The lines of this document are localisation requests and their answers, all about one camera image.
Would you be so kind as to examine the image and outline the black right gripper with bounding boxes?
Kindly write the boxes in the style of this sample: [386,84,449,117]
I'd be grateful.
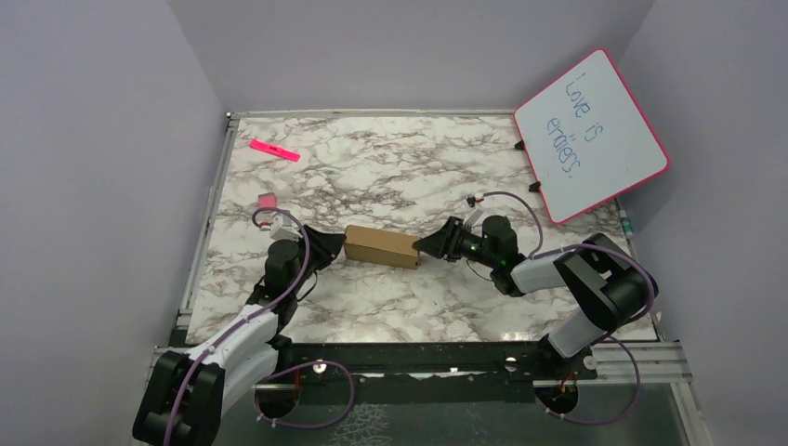
[414,216,497,269]

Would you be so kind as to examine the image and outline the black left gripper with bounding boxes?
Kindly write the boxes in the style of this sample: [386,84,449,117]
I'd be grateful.
[291,225,348,295]

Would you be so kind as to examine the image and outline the brown cardboard box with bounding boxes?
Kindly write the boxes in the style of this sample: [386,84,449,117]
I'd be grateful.
[344,225,420,269]

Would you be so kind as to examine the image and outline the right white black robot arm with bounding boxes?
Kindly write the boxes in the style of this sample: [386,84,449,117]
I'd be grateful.
[413,216,658,378]

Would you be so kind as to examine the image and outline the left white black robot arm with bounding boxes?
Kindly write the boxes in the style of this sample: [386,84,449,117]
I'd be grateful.
[132,226,346,445]

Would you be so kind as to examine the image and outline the pink eraser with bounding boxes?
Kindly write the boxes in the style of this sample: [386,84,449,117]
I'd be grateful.
[257,192,278,212]

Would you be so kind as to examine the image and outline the pink highlighter marker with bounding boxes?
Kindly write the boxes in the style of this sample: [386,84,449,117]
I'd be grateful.
[249,138,301,163]

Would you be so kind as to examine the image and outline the pink framed whiteboard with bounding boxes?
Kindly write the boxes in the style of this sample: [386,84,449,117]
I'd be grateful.
[513,48,671,224]

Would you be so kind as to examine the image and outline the green capped marker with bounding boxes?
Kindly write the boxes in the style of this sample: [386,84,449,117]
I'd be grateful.
[619,209,634,240]

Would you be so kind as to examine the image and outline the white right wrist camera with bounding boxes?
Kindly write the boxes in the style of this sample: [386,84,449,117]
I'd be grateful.
[463,206,485,229]

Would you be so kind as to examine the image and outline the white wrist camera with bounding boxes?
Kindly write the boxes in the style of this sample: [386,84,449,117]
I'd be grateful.
[269,215,302,242]
[463,206,485,229]

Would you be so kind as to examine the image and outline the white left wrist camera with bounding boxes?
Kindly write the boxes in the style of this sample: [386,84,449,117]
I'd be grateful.
[269,215,302,242]

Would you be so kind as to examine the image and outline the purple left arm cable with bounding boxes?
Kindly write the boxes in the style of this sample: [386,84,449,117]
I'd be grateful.
[161,206,357,446]

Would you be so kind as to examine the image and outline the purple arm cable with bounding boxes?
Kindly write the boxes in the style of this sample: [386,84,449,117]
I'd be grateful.
[161,206,357,446]
[467,190,658,427]

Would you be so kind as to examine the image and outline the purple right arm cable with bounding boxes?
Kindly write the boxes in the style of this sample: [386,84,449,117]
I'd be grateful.
[467,190,658,427]

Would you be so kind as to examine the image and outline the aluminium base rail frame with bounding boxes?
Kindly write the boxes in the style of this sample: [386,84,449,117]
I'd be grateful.
[170,112,691,426]

